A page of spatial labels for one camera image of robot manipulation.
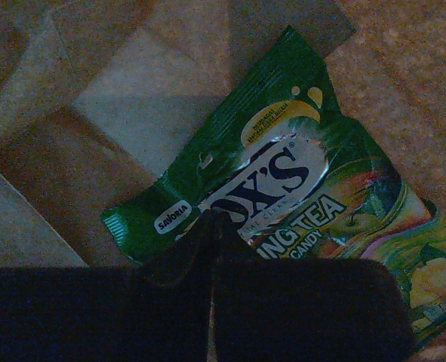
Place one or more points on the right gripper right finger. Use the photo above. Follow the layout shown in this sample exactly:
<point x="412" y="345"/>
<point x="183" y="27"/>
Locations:
<point x="304" y="310"/>

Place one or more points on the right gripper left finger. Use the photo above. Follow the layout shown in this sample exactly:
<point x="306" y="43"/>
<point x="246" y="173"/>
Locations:
<point x="157" y="312"/>

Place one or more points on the green Fox's candy bag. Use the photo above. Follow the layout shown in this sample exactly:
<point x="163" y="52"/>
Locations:
<point x="298" y="178"/>

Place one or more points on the brown paper bag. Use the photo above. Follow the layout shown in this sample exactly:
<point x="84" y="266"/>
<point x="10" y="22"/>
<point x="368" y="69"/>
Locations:
<point x="98" y="98"/>

